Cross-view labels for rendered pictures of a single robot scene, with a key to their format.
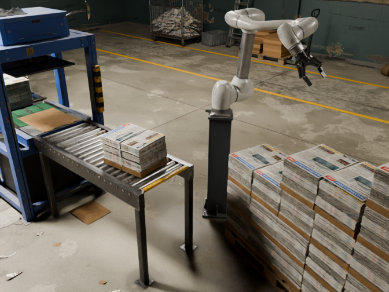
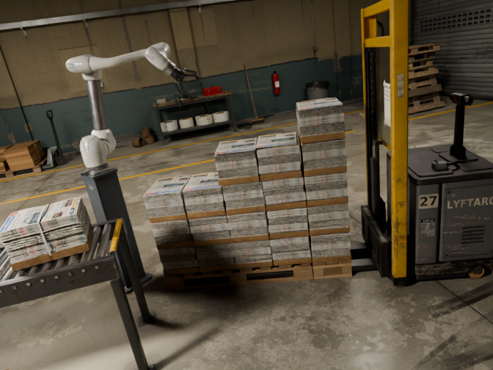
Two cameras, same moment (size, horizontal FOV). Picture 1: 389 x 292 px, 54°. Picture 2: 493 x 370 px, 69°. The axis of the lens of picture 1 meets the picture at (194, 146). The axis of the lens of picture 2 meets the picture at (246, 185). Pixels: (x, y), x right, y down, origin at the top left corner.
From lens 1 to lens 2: 1.38 m
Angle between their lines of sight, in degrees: 47
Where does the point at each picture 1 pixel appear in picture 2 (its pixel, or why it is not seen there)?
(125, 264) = not seen: outside the picture
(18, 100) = not seen: outside the picture
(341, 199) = (281, 153)
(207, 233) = (149, 299)
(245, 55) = (100, 103)
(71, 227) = not seen: outside the picture
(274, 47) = (22, 158)
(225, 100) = (102, 153)
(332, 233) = (283, 187)
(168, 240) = (119, 331)
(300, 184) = (238, 168)
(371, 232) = (312, 161)
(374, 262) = (323, 181)
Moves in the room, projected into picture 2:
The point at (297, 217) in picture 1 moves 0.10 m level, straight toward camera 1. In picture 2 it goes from (246, 199) to (254, 202)
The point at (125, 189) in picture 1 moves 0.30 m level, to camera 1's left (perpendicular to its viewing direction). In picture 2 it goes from (86, 265) to (26, 301)
